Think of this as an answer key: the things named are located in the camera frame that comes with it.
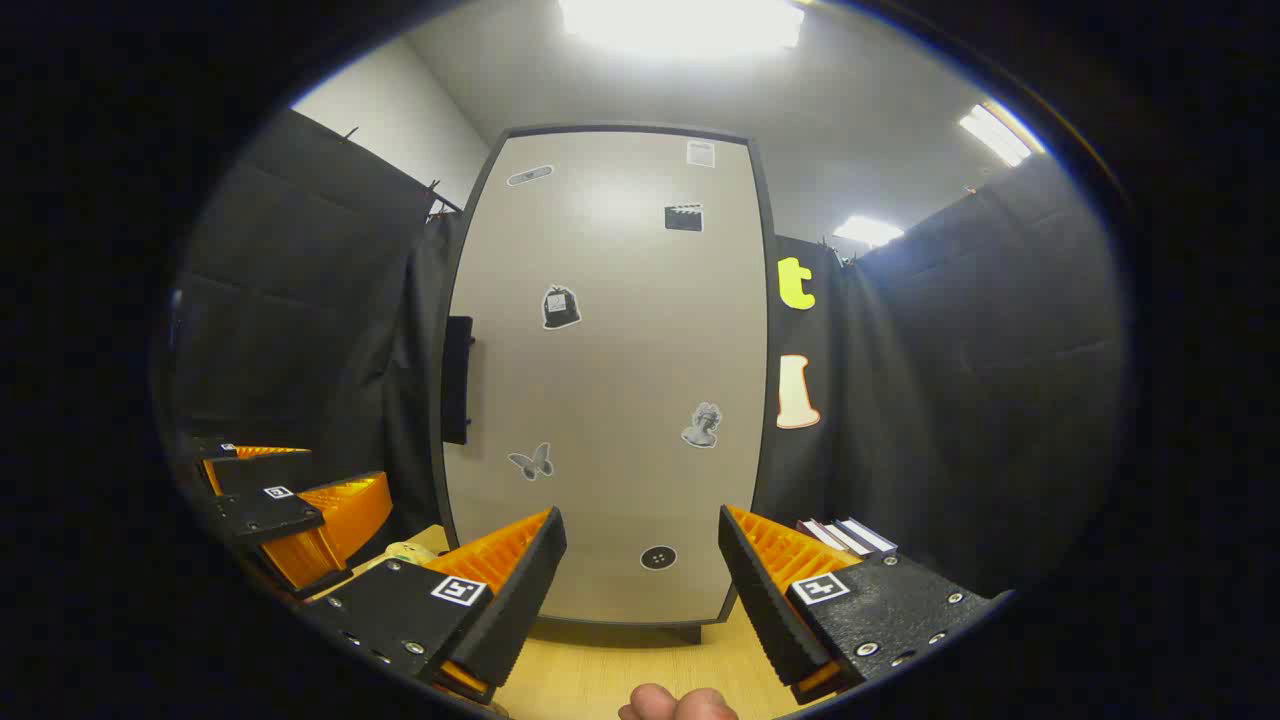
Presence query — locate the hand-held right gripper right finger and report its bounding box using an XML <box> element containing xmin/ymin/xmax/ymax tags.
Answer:
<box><xmin>717</xmin><ymin>504</ymin><xmax>1013</xmax><ymax>706</ymax></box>

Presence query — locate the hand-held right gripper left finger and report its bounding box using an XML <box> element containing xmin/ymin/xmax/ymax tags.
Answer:
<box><xmin>300</xmin><ymin>505</ymin><xmax>569</xmax><ymax>706</ymax></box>

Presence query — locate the dark grey cabinet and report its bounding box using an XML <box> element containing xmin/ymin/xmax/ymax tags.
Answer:
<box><xmin>428</xmin><ymin>122</ymin><xmax>781</xmax><ymax>646</ymax></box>

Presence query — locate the black cabinet door handle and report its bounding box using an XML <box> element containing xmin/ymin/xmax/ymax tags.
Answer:
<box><xmin>442</xmin><ymin>315</ymin><xmax>476</xmax><ymax>446</ymax></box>

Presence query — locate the black backdrop cloth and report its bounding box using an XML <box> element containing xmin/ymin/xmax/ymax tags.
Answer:
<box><xmin>165</xmin><ymin>108</ymin><xmax>1131</xmax><ymax>601</ymax></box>

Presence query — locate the small ceiling light panel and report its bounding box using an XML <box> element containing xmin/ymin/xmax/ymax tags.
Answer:
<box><xmin>832</xmin><ymin>214</ymin><xmax>906</xmax><ymax>249</ymax></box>

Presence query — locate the long ceiling light strip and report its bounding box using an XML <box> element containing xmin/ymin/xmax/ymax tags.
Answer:
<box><xmin>958</xmin><ymin>100</ymin><xmax>1046</xmax><ymax>168</ymax></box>

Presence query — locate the large ceiling light panel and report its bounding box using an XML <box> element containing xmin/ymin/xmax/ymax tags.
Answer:
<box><xmin>558</xmin><ymin>0</ymin><xmax>806</xmax><ymax>56</ymax></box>

